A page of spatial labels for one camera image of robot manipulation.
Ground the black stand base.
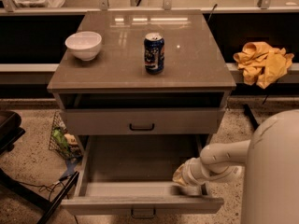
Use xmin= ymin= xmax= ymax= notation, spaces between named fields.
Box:
xmin=0 ymin=168 xmax=82 ymax=224
xmin=243 ymin=104 xmax=259 ymax=130

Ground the dark chair seat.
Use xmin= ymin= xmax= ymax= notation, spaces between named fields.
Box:
xmin=0 ymin=111 xmax=25 ymax=154

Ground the white ceramic bowl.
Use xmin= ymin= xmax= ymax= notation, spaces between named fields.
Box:
xmin=65 ymin=31 xmax=102 ymax=61

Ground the grey top drawer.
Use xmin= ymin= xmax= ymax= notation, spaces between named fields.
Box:
xmin=61 ymin=108 xmax=225 ymax=135

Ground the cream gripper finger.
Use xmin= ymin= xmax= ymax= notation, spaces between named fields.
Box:
xmin=175 ymin=164 xmax=185 ymax=175
xmin=172 ymin=174 xmax=187 ymax=186

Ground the yellow crumpled cloth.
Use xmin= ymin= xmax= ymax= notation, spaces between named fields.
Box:
xmin=233 ymin=42 xmax=294 ymax=89

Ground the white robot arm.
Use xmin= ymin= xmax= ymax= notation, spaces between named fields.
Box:
xmin=173 ymin=109 xmax=299 ymax=224

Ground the wire mesh waste basket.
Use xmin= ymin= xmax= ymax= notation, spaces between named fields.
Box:
xmin=49 ymin=112 xmax=82 ymax=160

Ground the black floor cable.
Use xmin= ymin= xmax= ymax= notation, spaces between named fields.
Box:
xmin=18 ymin=179 xmax=79 ymax=224

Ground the grey drawer cabinet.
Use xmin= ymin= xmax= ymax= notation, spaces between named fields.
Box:
xmin=47 ymin=9 xmax=237 ymax=147

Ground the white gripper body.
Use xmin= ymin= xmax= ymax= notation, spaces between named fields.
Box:
xmin=181 ymin=158 xmax=209 ymax=186

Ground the grey drawer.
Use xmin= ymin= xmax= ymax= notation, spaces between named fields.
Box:
xmin=61 ymin=108 xmax=225 ymax=135
xmin=62 ymin=134 xmax=223 ymax=218

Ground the black stand base right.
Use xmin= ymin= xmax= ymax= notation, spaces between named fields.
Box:
xmin=243 ymin=104 xmax=259 ymax=130

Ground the black stand base left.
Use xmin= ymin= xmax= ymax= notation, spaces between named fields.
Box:
xmin=0 ymin=168 xmax=82 ymax=224

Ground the blue soda can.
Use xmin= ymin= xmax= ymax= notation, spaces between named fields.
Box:
xmin=144 ymin=33 xmax=164 ymax=74

